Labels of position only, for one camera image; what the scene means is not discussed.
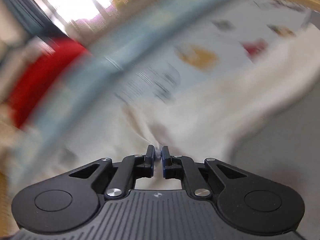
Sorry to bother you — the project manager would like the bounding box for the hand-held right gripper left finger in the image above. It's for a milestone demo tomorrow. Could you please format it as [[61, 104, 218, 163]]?
[[69, 144, 156, 201]]

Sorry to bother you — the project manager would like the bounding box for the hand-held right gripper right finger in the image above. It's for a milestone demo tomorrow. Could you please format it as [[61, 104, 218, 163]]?
[[161, 145, 248, 200]]

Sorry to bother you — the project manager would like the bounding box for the white shirt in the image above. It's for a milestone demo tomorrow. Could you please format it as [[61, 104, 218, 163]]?
[[57, 40, 313, 190]]

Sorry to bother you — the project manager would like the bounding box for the deer printed sheet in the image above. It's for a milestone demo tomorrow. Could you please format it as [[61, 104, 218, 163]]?
[[15, 0, 315, 180]]

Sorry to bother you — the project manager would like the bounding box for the light blue patterned sheet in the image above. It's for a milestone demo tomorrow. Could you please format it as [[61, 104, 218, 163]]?
[[5, 0, 240, 195]]

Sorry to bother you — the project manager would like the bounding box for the red folded quilt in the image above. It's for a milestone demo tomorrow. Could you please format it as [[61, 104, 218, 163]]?
[[7, 37, 93, 130]]

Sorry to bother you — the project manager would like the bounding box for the window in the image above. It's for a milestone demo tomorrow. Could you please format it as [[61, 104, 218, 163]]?
[[25, 0, 140, 28]]

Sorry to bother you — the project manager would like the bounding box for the blue curtain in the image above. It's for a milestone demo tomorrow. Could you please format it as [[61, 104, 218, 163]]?
[[0, 0, 58, 38]]

